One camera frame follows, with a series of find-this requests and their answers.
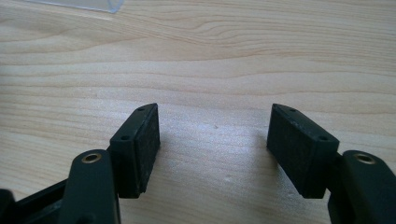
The clear plastic sheet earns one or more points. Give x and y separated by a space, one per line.
93 4

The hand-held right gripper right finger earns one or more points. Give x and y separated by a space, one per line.
300 149

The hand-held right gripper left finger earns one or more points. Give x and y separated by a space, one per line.
134 155

